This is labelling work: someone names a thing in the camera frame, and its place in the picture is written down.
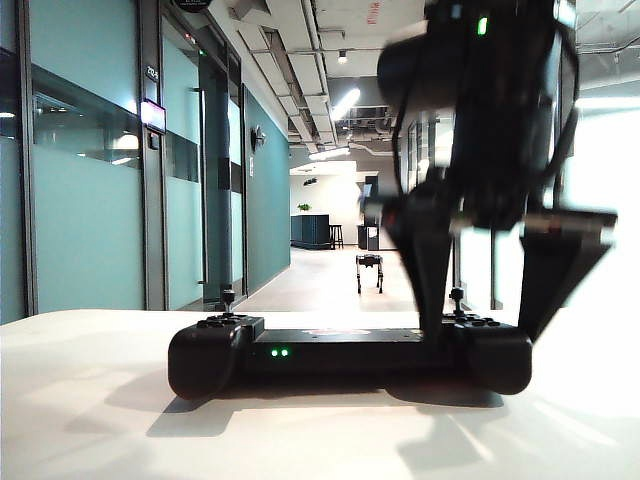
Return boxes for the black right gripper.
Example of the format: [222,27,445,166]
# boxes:
[382,164,619,347]

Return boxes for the black remote control with joysticks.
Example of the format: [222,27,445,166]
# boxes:
[167,284,534,401]

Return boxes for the black quadruped robot dog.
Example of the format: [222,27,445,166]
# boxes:
[355,253,387,296]

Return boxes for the lit door sign display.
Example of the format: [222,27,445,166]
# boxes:
[140,99,167,134]

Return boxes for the black floor box white label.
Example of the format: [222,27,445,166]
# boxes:
[357,224,381,251]

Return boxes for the dark teal counter cabinet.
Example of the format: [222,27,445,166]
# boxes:
[290,214,331,250]

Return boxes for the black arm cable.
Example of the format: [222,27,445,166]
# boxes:
[542,14,582,211]

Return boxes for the long vertical door handle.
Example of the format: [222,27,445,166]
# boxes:
[192,88,209,287]

